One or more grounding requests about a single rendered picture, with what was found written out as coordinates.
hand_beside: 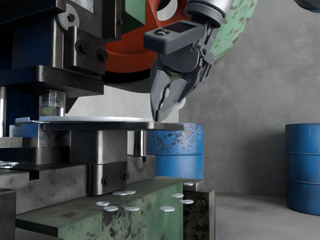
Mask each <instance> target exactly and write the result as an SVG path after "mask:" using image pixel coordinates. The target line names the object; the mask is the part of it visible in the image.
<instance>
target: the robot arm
mask: <svg viewBox="0 0 320 240"><path fill-rule="evenodd" d="M294 1H295V2H296V3H297V4H298V5H299V6H300V7H301V8H303V9H305V10H309V11H311V12H314V13H320V0H294ZM187 3H188V4H187V5H186V7H185V10H184V14H185V15H186V16H187V17H188V18H190V21H188V20H180V21H177V22H175V23H172V24H169V25H166V26H163V27H160V28H157V29H154V30H151V31H148V32H145V33H144V34H143V47H144V48H145V49H148V50H151V51H154V52H156V53H158V54H157V57H156V59H155V60H154V62H153V64H152V67H151V70H150V107H151V113H152V117H153V120H154V121H155V122H161V121H163V120H165V119H166V118H167V117H169V116H170V115H171V114H172V113H173V112H174V111H175V110H179V109H181V108H182V107H183V106H184V104H185V102H186V98H185V97H186V96H188V95H189V94H190V93H191V92H192V91H193V90H194V89H195V88H196V87H197V85H198V83H199V82H200V81H201V82H202V83H204V84H205V82H206V80H207V77H208V75H209V73H210V70H211V68H212V66H213V63H214V61H215V58H214V57H213V56H212V55H211V54H210V49H211V47H212V45H213V43H214V40H215V38H216V36H217V33H218V31H219V28H220V27H221V25H222V22H223V20H224V18H226V17H227V15H228V12H229V10H230V7H231V5H232V3H233V0H187ZM209 64H210V68H209V70H208V72H207V75H206V77H204V76H205V73H206V71H207V69H208V66H209ZM170 72H172V73H176V74H179V75H180V76H181V77H182V78H181V79H177V80H173V81H172V82H171V73H170ZM169 87H170V89H169ZM162 103H163V106H162V108H160V107H161V104H162Z"/></svg>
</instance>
